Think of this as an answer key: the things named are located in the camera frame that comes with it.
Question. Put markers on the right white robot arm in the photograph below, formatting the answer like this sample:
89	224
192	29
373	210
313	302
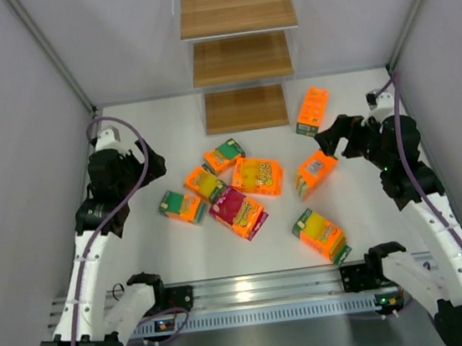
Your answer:
392	146

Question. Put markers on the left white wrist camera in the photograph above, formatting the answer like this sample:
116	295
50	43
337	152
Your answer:
109	138

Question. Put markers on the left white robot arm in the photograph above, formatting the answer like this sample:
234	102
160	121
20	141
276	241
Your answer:
115	176

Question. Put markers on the green orange sponge pack left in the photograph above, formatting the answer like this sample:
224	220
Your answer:
184	207

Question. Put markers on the orange sponge pack label side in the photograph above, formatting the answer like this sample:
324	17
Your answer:
312	172

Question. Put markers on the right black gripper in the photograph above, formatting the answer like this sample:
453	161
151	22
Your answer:
346	138

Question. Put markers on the orange Scrub Daddy box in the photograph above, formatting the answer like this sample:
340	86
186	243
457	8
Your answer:
258	176

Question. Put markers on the clear acrylic shelf unit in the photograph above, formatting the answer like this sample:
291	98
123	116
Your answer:
291	35

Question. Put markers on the pink Scrub Mommy box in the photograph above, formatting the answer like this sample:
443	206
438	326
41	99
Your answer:
239	212

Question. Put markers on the orange yellow sponge pack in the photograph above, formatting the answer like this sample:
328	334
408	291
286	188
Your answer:
204	184

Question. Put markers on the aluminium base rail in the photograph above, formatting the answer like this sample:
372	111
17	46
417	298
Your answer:
272	299

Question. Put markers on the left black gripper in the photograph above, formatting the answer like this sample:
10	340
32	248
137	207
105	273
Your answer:
145	162

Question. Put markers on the small green orange sponge pack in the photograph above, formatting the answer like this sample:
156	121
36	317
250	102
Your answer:
223	157

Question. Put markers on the orange sponge box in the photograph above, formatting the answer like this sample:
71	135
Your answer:
312	111

